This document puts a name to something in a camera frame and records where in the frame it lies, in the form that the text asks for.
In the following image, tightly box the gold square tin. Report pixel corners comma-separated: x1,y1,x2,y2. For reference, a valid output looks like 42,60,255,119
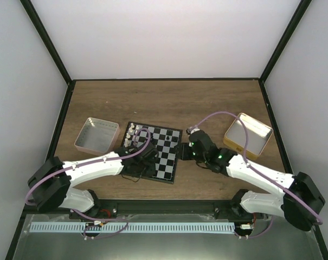
223,113,273,161

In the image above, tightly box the black frame post right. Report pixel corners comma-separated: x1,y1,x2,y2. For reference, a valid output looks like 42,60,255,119
260,0,312,82

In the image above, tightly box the pink square tin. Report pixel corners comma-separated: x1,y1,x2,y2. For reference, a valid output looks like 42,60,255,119
74,117,120,156

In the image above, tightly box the light blue slotted cable duct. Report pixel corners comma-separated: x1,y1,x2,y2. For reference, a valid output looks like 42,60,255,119
29,222,235,235

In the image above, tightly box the black frame post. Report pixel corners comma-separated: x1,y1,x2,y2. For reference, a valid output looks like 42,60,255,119
260,0,312,82
20,0,72,85

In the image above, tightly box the black white chessboard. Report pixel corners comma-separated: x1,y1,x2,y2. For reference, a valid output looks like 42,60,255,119
121,121,183,184

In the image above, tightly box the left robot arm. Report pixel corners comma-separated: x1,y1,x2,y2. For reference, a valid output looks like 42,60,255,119
27,143,158,219

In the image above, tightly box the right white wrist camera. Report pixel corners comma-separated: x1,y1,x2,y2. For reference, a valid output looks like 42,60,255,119
186,127,200,135

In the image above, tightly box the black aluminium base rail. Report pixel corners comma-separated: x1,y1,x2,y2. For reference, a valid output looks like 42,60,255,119
68,199,311,220

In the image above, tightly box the black frame post left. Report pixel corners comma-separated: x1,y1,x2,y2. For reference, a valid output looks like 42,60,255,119
20,0,72,85

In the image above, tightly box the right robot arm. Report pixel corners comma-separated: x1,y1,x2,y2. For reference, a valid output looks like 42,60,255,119
185,128,325,231

